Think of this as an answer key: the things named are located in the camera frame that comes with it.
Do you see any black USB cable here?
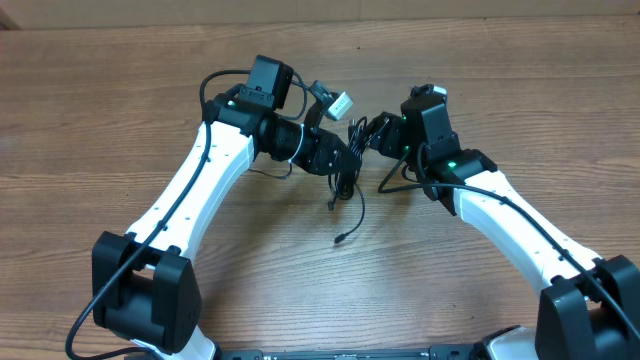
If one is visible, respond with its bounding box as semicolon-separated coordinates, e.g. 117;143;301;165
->
327;115;381;211
333;182;367;246

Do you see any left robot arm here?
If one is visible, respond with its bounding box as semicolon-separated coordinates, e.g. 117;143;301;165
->
82;56;361;359

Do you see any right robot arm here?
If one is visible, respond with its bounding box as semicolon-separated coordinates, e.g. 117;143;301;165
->
369;84;639;359

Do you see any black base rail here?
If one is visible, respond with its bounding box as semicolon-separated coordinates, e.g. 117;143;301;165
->
214;324;521;360

